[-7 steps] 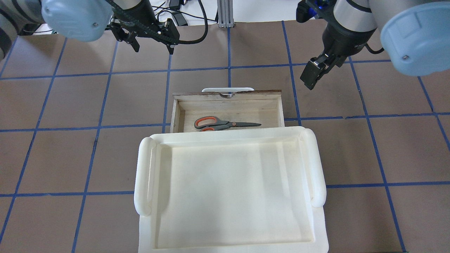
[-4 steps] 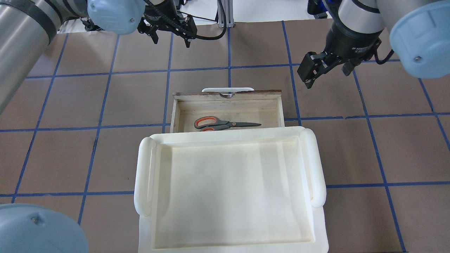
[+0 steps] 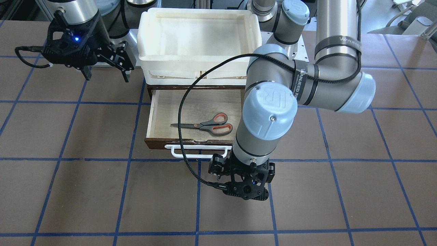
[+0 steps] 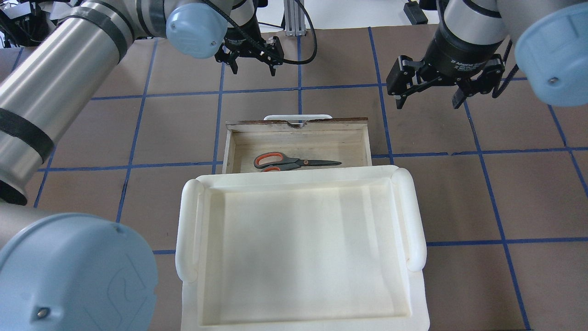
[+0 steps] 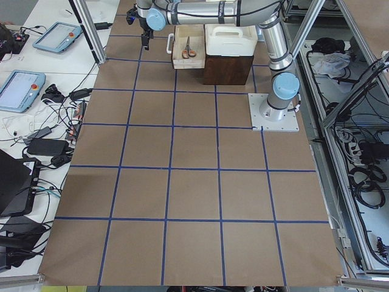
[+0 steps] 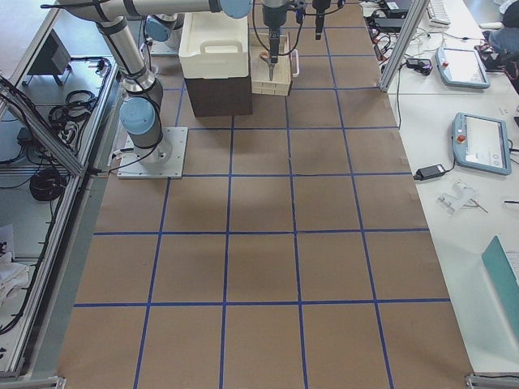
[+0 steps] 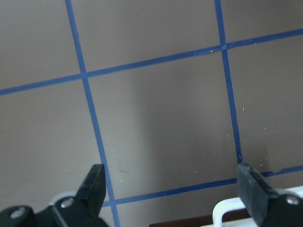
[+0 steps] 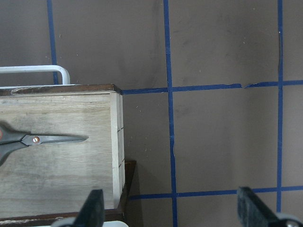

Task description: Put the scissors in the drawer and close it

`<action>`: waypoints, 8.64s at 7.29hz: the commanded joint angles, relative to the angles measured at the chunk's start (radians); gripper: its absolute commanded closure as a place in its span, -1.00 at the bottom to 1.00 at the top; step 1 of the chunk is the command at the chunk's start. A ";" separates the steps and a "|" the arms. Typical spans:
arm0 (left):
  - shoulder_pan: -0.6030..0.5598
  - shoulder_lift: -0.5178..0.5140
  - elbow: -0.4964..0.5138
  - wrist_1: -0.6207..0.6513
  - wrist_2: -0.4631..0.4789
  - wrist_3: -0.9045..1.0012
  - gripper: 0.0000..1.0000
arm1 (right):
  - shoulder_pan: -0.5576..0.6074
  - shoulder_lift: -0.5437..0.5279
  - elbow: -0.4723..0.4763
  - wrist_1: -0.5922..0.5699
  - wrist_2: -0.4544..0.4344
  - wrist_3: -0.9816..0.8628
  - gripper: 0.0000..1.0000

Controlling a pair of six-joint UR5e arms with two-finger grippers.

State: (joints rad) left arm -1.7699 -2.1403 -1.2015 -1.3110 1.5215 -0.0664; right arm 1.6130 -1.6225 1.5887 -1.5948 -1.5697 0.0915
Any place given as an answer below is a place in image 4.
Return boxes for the white plastic tray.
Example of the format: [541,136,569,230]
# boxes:
[175,165,430,331]

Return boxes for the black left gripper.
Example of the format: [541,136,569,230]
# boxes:
[214,18,284,77]

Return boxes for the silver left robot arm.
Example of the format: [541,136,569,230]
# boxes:
[26,38,300,331]

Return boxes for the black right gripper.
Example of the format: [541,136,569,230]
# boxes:
[386,25,505,109]

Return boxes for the wooden drawer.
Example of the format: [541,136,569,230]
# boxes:
[222,118,372,174]

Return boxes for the black braided right cable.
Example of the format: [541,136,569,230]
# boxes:
[492,39,520,99]

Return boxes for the white drawer handle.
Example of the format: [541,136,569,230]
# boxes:
[263,114,332,122]

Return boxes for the aluminium frame post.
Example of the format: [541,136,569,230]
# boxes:
[283,0,307,36]

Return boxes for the grey orange scissors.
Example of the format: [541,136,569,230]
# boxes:
[253,152,342,172]

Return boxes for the black power adapter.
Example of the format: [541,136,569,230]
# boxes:
[403,0,429,25]

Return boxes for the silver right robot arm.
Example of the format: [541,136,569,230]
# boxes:
[386,0,588,109]

